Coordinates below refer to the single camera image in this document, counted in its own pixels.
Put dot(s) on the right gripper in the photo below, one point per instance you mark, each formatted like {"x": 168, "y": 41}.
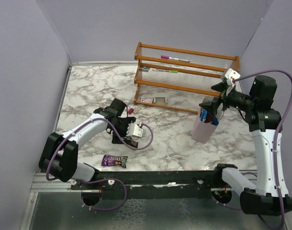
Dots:
{"x": 212, "y": 107}

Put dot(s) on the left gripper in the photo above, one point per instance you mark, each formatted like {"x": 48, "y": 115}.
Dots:
{"x": 116, "y": 137}

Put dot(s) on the brown chocolate bar wrapper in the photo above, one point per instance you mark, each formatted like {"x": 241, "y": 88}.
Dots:
{"x": 131, "y": 142}

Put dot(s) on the blue Burts chips bag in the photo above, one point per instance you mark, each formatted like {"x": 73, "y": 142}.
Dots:
{"x": 211, "y": 120}

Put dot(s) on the white paper bag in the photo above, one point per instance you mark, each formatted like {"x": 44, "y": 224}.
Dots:
{"x": 203, "y": 131}

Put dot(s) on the purple M&M's packet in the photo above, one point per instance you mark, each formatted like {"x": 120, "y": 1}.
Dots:
{"x": 110, "y": 160}

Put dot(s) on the blue M&M's packet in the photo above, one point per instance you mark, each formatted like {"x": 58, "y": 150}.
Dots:
{"x": 203, "y": 115}

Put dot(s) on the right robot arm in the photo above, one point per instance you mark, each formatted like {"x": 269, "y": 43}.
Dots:
{"x": 269, "y": 196}

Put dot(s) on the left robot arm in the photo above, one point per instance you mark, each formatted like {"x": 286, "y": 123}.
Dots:
{"x": 59, "y": 159}

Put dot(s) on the small white eraser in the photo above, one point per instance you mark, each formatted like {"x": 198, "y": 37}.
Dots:
{"x": 137, "y": 109}

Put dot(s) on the red white card box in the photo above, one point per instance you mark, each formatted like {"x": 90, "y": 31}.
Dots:
{"x": 148, "y": 100}

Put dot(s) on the wooden shelf rack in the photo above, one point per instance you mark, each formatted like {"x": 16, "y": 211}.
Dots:
{"x": 196, "y": 77}

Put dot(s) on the green capped marker pen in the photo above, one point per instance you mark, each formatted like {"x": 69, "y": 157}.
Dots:
{"x": 164, "y": 70}

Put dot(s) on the magenta marker pen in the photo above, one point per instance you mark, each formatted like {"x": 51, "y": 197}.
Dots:
{"x": 174, "y": 58}

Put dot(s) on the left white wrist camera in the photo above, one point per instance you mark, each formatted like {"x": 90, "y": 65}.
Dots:
{"x": 134, "y": 130}

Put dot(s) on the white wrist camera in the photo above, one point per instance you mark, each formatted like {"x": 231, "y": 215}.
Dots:
{"x": 229, "y": 77}
{"x": 134, "y": 130}

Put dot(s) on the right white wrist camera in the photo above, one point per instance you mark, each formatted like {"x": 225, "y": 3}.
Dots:
{"x": 229, "y": 77}

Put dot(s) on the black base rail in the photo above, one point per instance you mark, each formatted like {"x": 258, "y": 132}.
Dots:
{"x": 153, "y": 185}

